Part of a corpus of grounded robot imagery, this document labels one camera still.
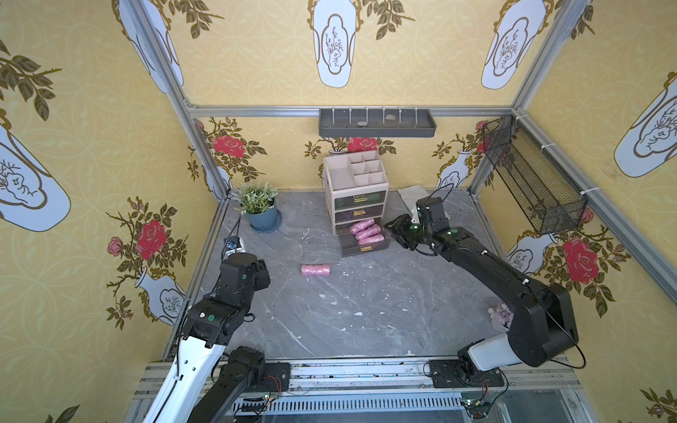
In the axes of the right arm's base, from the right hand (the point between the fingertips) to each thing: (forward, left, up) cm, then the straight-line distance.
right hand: (384, 230), depth 84 cm
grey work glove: (+32, -15, -18) cm, 40 cm away
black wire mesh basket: (+9, -53, +5) cm, 54 cm away
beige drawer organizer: (+14, +10, +4) cm, 18 cm away
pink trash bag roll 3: (+9, +3, -14) cm, 17 cm away
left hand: (-16, +36, +4) cm, 39 cm away
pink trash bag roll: (-7, +23, -15) cm, 28 cm away
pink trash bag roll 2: (+12, +7, -14) cm, 20 cm away
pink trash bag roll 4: (+7, +1, -15) cm, 17 cm away
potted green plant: (+12, +45, -1) cm, 46 cm away
